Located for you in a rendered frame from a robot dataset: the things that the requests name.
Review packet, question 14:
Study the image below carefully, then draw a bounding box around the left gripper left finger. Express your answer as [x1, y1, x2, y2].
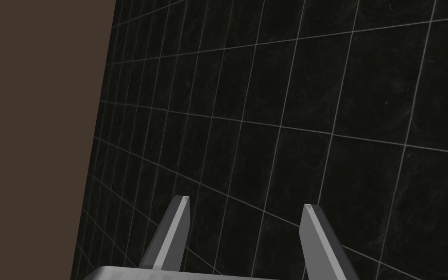
[138, 195, 191, 272]

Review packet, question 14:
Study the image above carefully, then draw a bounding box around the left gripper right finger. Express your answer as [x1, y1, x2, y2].
[299, 203, 362, 280]

